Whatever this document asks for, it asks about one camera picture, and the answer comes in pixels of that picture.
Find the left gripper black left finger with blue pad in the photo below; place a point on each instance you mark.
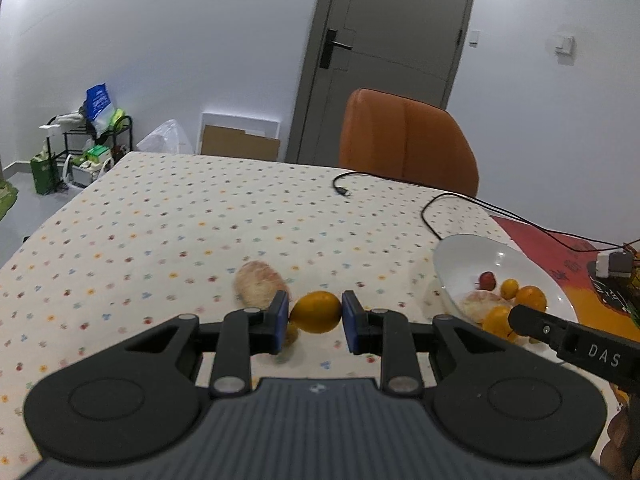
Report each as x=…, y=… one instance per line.
x=137, y=398

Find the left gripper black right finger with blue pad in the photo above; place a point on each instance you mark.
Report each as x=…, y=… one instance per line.
x=491, y=397

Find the peeled pomelo segment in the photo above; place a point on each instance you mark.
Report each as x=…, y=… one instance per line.
x=477, y=304

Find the red plum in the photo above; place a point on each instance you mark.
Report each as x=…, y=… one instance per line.
x=487, y=281

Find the small peeled pomelo piece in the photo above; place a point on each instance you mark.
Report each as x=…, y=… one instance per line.
x=256, y=283

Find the yellow green fruit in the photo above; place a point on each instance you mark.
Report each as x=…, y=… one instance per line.
x=317, y=312

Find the large orange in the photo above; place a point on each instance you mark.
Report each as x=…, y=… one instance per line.
x=496, y=322

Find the small yellow kumquat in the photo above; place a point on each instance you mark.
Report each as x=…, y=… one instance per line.
x=291, y=334

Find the red orange cartoon mat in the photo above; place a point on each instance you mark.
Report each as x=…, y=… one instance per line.
x=566, y=262

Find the white power adapter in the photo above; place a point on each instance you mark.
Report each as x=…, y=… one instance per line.
x=614, y=264

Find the kumquat in bowl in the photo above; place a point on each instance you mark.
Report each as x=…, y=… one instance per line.
x=509, y=289

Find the white ceramic bowl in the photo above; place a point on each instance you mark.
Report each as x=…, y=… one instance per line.
x=460, y=259

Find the floral white tablecloth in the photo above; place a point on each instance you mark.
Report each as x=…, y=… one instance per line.
x=160, y=235

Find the white plastic shopping bag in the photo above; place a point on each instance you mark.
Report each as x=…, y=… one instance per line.
x=83, y=175

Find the green leaf floor mat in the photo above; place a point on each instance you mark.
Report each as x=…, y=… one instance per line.
x=8, y=197

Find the clear plastic bag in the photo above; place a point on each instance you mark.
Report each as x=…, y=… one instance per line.
x=167, y=138

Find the brown cardboard sheet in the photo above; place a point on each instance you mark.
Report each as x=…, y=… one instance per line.
x=235, y=143

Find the black metal shelf rack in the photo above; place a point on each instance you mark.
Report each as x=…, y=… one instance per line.
x=73, y=134

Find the orange leather chair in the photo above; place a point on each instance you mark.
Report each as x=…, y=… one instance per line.
x=404, y=139

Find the blue white package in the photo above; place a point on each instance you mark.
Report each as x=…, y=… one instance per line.
x=98, y=107

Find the grey door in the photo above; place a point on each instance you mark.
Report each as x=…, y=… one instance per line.
x=406, y=47

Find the white board against wall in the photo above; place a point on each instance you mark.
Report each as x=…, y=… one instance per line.
x=257, y=126

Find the white wall switch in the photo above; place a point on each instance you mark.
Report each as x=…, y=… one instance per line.
x=564, y=45

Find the small white wall plate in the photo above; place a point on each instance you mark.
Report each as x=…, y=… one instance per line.
x=474, y=36

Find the black door handle lock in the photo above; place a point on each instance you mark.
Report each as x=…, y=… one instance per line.
x=330, y=43

